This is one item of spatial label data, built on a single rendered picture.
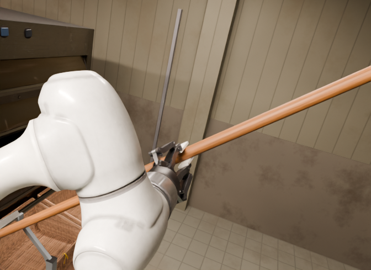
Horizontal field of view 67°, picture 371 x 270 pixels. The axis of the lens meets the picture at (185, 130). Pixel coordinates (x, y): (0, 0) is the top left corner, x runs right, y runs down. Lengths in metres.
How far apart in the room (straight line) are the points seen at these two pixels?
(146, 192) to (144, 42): 3.38
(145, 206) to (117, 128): 0.11
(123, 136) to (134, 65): 3.44
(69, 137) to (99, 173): 0.06
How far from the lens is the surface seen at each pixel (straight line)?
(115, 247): 0.37
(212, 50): 3.27
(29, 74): 2.08
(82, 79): 0.38
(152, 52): 3.69
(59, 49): 2.27
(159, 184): 0.49
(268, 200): 3.81
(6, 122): 2.03
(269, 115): 0.66
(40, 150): 0.37
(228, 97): 3.45
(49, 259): 1.83
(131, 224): 0.39
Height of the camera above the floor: 2.25
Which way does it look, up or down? 19 degrees down
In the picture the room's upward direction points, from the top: 13 degrees clockwise
